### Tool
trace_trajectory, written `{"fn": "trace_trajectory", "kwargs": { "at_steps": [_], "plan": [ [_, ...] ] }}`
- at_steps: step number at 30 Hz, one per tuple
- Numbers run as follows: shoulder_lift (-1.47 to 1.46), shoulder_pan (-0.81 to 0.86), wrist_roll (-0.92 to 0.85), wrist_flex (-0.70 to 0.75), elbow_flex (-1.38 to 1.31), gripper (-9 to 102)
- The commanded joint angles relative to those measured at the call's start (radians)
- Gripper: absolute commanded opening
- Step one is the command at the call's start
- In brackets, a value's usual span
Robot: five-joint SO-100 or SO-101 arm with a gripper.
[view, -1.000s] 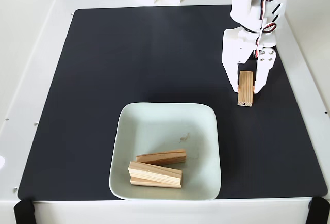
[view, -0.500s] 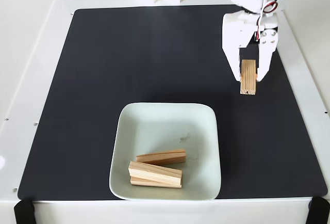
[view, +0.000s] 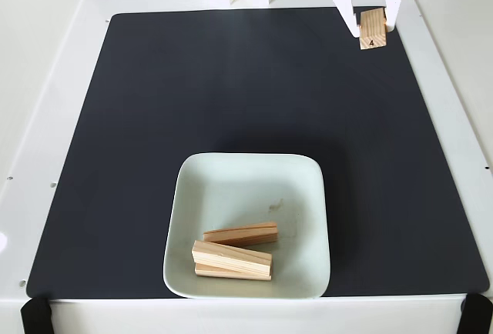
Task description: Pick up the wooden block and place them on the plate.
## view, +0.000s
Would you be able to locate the pale green square plate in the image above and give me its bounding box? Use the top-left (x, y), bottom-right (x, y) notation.
top-left (162, 152), bottom-right (332, 299)

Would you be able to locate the light wooden block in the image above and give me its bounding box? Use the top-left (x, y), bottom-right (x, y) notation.
top-left (191, 239), bottom-right (273, 276)
top-left (194, 262), bottom-right (273, 282)
top-left (203, 221), bottom-right (279, 246)

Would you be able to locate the black rubber mat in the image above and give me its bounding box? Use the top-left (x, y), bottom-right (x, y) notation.
top-left (25, 5), bottom-right (490, 299)

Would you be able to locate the black corner bracket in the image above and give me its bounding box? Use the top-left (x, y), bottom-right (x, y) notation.
top-left (19, 295), bottom-right (53, 334)
top-left (458, 293), bottom-right (493, 334)

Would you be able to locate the wooden block marked four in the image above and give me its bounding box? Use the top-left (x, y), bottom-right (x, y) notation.
top-left (358, 7), bottom-right (388, 51)

